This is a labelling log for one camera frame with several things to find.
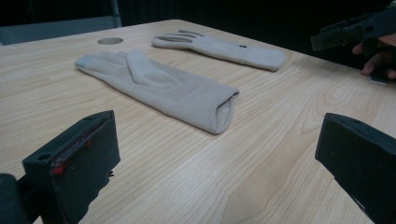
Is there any white metal stand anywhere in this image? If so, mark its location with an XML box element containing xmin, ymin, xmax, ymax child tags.
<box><xmin>110</xmin><ymin>0</ymin><xmax>123</xmax><ymax>29</ymax></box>

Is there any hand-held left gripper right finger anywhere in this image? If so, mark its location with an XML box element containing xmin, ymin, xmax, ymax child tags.
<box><xmin>315</xmin><ymin>112</ymin><xmax>396</xmax><ymax>224</ymax></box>

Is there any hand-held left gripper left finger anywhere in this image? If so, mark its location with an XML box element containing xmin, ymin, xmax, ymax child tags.
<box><xmin>21</xmin><ymin>109</ymin><xmax>121</xmax><ymax>224</ymax></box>

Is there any round table cable grommet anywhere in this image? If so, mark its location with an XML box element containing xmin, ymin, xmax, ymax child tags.
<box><xmin>96</xmin><ymin>36</ymin><xmax>124</xmax><ymax>46</ymax></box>

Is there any plain beige glove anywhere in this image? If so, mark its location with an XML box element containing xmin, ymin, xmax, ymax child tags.
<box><xmin>74</xmin><ymin>49</ymin><xmax>241</xmax><ymax>135</ymax></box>

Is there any beige glove with black dot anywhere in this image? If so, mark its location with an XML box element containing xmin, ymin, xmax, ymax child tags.
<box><xmin>151</xmin><ymin>29</ymin><xmax>286</xmax><ymax>73</ymax></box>

